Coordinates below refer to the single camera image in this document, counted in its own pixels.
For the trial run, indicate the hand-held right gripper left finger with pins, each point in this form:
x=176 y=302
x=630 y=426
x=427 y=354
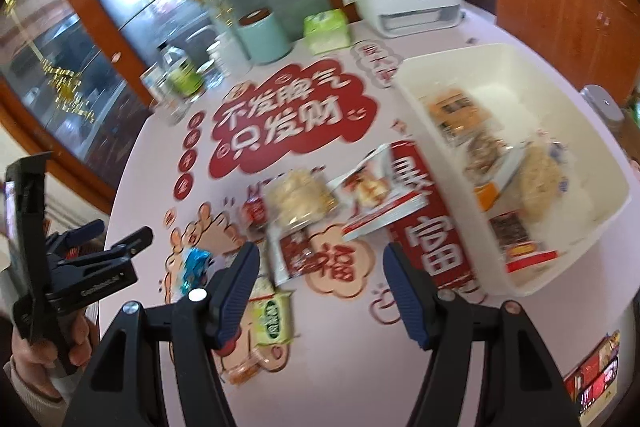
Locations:
x=237 y=297

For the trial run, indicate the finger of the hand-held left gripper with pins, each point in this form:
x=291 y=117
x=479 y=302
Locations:
x=82 y=232
x=125 y=247

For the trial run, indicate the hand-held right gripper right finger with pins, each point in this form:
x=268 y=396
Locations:
x=407 y=302

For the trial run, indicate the small green snack packet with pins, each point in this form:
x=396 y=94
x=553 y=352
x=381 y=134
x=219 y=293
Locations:
x=272 y=317

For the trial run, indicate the blue candy wrapper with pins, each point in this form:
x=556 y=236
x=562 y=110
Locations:
x=195 y=269

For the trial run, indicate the red white labelled packet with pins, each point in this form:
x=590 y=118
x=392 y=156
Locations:
x=295 y=254

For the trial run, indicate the small clear orange-yellow packet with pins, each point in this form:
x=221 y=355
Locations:
x=247 y=372

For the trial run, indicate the small red snack packet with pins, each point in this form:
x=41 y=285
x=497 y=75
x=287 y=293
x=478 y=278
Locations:
x=256 y=212

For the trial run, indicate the red white cake packet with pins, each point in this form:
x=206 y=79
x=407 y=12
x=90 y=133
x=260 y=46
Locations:
x=370 y=197

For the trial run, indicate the clear pale cracker packet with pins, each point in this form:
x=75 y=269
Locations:
x=300 y=197

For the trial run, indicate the dark red clear packet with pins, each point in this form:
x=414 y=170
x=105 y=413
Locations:
x=512 y=232

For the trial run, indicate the orange white snack packet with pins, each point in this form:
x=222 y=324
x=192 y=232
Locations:
x=487 y=197

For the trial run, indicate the clear yellow pastry packet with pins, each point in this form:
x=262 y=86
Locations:
x=542 y=179

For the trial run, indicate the orange label biscuit packet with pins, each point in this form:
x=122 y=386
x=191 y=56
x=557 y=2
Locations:
x=452 y=109

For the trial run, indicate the white plastic bin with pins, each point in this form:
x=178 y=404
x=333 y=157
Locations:
x=575 y=117

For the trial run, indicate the person's left forearm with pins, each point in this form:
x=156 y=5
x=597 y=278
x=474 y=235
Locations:
x=20 y=407

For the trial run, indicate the person's left hand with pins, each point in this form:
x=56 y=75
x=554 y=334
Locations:
x=35 y=372

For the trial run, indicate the clear glass cup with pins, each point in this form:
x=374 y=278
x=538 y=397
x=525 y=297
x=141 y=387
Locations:
x=172 y=109

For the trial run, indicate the glass bottle green label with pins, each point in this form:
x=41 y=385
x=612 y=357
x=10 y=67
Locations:
x=182 y=74

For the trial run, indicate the small glass jar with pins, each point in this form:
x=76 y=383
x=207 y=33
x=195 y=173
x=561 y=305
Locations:
x=212 y=74

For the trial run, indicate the red printed box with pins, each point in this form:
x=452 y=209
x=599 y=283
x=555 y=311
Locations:
x=595 y=377

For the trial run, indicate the white plastic bottle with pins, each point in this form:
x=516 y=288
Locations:
x=230 y=57

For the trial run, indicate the mint green canister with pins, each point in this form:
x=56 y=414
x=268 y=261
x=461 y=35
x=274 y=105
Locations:
x=265 y=37

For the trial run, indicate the grey stool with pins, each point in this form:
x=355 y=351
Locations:
x=602 y=102

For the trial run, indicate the green tissue pack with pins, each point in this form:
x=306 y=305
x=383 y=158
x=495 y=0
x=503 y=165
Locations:
x=327 y=29

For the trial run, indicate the wooden cabinets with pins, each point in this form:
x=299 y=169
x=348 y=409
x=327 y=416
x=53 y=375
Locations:
x=560 y=7

